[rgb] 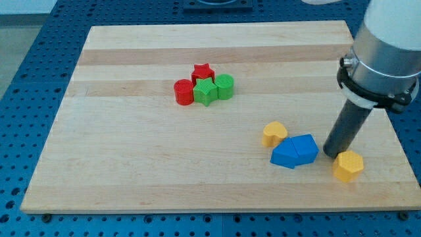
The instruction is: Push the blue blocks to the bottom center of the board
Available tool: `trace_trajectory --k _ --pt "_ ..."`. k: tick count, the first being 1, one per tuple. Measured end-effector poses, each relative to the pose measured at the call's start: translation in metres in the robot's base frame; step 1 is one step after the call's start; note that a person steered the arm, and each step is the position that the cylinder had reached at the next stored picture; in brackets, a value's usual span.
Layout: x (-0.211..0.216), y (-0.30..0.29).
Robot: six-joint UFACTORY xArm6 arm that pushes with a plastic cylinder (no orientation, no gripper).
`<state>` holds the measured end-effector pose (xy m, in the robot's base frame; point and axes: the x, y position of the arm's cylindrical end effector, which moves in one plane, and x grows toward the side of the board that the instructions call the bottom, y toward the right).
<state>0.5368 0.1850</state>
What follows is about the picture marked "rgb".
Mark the blue triangular block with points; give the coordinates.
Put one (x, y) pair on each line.
(285, 154)

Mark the blue pentagon block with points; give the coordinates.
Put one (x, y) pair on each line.
(306, 148)

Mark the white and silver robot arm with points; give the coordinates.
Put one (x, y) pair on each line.
(382, 67)

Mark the light wooden board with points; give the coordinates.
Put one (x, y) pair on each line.
(120, 143)

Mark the green star block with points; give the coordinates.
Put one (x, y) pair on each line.
(205, 91)

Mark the green cylinder block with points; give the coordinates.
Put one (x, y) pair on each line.
(225, 86)

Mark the red cylinder block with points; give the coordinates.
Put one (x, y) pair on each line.
(183, 90)

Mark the red star block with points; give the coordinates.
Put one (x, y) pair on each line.
(203, 71)

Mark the yellow heart block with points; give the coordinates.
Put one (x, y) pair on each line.
(273, 134)

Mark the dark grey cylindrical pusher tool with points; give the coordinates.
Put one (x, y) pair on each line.
(348, 123)

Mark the yellow hexagon block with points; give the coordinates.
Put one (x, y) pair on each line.
(347, 166)

